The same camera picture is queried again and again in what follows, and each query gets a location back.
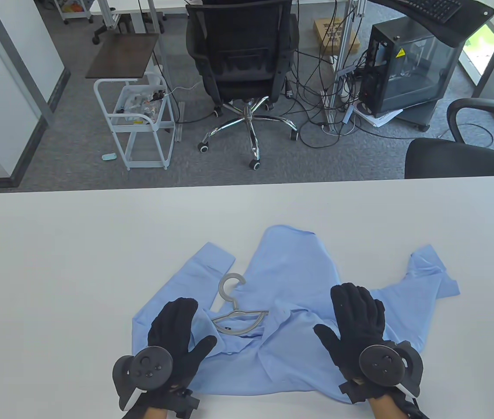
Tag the white rolling cart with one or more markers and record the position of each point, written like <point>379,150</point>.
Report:
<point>133,127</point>

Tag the dark wooden side table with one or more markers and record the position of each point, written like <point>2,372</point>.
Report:
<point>122,54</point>

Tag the person's left forearm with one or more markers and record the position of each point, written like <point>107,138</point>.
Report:
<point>159,413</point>

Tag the white storage cart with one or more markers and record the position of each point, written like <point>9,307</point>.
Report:
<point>72,6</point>

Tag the black keyboard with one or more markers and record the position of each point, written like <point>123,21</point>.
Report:
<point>434,8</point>

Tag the person's right hand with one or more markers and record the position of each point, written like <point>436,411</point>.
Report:
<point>351,314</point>

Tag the black curved desk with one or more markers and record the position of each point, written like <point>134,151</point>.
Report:
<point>469,22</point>

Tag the light blue long-sleeve shirt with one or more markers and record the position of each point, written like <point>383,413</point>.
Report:
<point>290,270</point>

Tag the aluminum frame post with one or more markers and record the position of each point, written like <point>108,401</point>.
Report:
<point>344,56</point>

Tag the black mesh office chair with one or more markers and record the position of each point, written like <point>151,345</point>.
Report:
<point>238,43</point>

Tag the black right hand controller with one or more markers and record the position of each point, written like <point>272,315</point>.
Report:
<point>382,362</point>

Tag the small teal item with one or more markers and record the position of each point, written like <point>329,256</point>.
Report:
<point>109,157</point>

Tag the black hand controller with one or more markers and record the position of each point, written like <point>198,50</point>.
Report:
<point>382,362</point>
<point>151,366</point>

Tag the black wheeled computer stand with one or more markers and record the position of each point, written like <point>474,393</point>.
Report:
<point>421,113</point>

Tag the gray plastic hanger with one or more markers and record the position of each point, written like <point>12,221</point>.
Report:
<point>234,331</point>

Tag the black computer tower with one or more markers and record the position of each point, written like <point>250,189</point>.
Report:
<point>408,65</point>

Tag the aluminum profile bar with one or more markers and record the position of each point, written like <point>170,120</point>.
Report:
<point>180,122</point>

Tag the cardboard box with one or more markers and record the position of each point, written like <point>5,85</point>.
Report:
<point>323,30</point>

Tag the black left hand controller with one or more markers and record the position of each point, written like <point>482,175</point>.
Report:
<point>151,366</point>

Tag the black padded armchair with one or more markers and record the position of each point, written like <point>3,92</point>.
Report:
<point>447,159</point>

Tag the person's left hand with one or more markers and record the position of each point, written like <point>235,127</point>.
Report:
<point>175,327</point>

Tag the black chair base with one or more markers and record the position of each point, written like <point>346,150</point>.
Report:
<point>98,32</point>

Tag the white desk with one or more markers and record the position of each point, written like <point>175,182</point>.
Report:
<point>125,4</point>

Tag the white papers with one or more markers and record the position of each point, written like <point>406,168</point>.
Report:
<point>382,118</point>

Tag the person's right forearm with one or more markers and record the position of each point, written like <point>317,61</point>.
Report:
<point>382,408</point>

